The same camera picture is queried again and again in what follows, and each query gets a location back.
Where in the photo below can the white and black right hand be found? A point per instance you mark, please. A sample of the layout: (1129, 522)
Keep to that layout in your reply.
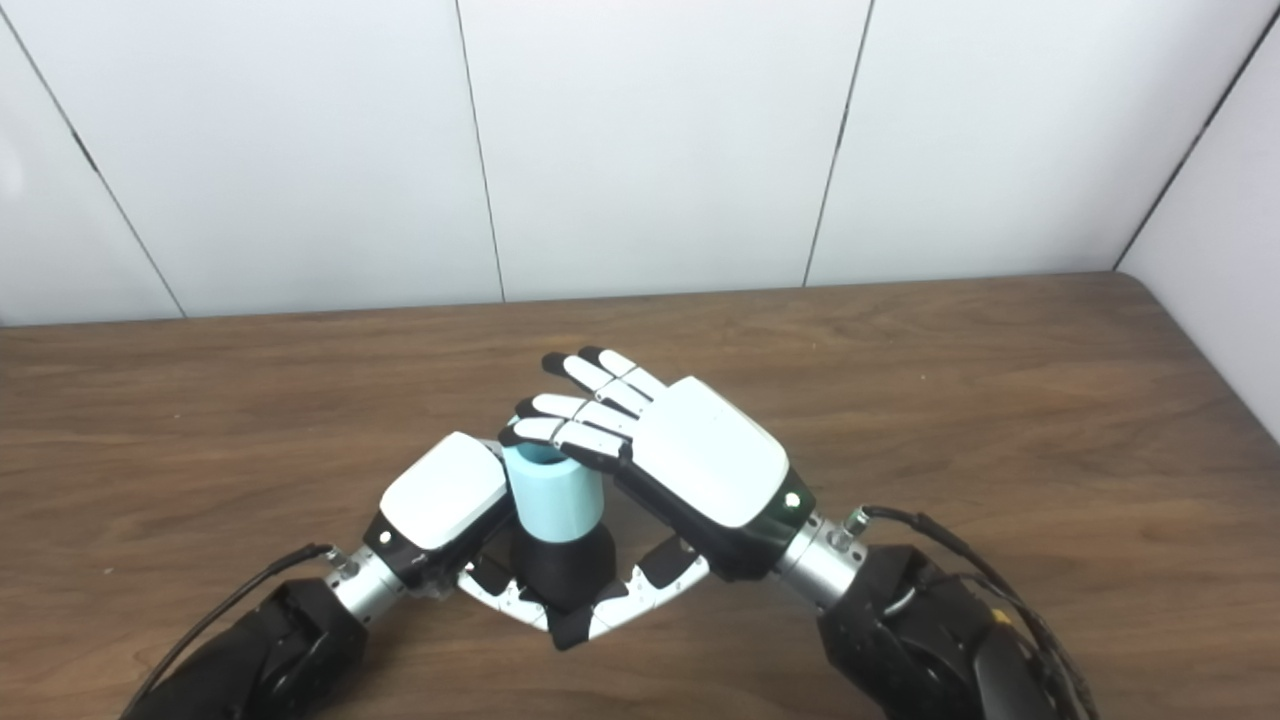
(710, 450)

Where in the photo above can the white and black left hand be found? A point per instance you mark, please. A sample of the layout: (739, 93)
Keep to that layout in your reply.
(440, 490)

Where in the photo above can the black funnel-shaped nozzle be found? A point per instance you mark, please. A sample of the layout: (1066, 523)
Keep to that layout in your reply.
(565, 575)

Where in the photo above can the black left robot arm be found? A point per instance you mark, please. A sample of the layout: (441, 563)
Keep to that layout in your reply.
(270, 650)

